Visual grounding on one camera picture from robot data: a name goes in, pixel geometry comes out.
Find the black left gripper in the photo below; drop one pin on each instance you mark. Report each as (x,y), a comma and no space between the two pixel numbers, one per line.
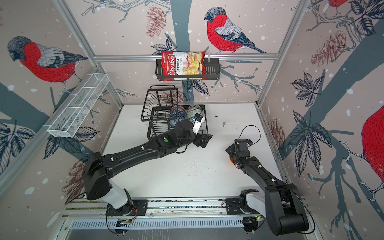
(205,139)

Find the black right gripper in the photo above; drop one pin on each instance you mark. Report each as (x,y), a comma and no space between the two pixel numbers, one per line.
(230,150)

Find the green patterned ceramic bowl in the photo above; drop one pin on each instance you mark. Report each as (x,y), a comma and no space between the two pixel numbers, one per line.
(192,111)

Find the blue triangle patterned bowl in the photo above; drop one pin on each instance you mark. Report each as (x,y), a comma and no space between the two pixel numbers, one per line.
(177,113)

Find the black wire dish rack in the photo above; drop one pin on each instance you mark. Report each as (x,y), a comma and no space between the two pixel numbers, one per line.
(156,109)

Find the blue floral ceramic bowl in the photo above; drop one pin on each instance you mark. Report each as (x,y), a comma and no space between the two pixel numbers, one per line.
(173,122)

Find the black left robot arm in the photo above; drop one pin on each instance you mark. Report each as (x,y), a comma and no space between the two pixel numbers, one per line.
(99,170)

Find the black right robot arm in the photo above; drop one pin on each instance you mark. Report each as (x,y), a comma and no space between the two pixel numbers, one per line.
(277,201)

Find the red cassava chips bag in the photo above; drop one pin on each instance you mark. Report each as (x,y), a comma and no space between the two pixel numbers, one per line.
(176,64)

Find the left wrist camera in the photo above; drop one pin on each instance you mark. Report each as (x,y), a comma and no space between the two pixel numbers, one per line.
(198,120)

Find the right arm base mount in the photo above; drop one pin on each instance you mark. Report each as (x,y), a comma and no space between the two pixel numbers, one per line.
(233,207)

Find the black wall shelf basket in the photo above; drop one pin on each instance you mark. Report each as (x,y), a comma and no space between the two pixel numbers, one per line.
(212,67)

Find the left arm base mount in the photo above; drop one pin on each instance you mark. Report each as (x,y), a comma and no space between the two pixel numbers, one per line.
(133,208)

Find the white wire mesh shelf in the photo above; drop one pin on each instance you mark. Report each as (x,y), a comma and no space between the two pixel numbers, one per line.
(71,118)

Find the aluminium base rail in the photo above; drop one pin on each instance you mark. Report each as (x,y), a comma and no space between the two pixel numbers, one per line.
(155,208)

